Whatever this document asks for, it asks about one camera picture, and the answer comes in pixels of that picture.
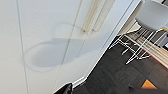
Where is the white wardrobe carcass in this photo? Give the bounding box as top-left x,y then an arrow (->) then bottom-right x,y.
0,0 -> 145,94

